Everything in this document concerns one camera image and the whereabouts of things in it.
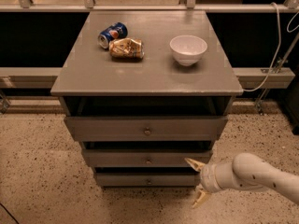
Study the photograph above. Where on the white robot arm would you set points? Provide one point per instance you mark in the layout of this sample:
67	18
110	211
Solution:
245	172

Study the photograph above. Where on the grey middle drawer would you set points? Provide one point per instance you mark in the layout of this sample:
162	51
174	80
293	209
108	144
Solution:
141	158

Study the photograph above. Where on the grey top drawer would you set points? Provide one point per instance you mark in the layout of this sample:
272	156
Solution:
96	129

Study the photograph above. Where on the crushed gold can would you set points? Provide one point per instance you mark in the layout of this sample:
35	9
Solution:
128	48

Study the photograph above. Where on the grey drawer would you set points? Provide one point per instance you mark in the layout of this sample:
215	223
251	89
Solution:
146	180
141	158
96	129

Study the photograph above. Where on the grey wooden drawer cabinet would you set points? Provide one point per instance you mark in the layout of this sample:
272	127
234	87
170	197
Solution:
94	84

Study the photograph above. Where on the grey bottom drawer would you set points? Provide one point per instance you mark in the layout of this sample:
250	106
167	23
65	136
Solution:
146	180

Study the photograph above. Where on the white ceramic bowl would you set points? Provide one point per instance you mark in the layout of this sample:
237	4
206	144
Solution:
187	49

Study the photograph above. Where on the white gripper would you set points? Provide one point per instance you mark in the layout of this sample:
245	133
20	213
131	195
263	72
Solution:
206	178

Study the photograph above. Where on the blue pepsi can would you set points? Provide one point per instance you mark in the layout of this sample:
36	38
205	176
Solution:
115	31

